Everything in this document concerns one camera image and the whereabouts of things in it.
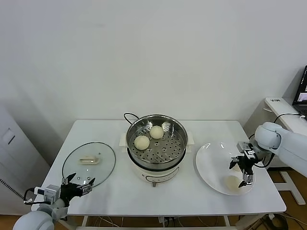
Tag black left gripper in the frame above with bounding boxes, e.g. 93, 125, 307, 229
59, 172, 96, 201

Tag black cooker power cord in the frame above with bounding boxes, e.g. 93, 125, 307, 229
124, 112, 140, 125

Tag cream electric cooker base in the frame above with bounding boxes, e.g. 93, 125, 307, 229
119, 131, 195, 189

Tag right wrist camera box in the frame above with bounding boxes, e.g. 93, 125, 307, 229
236, 141, 253, 153

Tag black laptop charger cable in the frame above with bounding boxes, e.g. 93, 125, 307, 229
273, 114, 307, 126

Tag glass pot lid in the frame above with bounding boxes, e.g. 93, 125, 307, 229
62, 142, 117, 189

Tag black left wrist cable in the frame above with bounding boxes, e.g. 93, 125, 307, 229
23, 188, 36, 205

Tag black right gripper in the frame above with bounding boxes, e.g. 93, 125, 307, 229
229, 155, 256, 188

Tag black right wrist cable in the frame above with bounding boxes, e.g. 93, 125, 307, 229
254, 153, 274, 169

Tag steel steamer basket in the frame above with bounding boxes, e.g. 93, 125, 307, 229
126, 114, 189, 164

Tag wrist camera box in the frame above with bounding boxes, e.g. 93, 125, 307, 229
236, 141, 253, 153
33, 184, 61, 205

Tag black coiled floor cable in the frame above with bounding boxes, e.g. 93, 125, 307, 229
272, 214, 290, 230

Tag grey metal cabinet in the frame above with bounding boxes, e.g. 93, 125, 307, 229
0, 102, 51, 216

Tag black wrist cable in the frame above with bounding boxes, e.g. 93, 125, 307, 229
254, 153, 274, 169
23, 188, 36, 205

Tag white table frame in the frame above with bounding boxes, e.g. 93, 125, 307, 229
49, 214, 232, 230

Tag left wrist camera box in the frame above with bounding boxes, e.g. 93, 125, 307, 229
33, 184, 61, 205

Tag black laptop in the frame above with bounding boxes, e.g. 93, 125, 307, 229
293, 66, 307, 112

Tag white round plate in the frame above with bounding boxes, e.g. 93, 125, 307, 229
195, 142, 257, 196

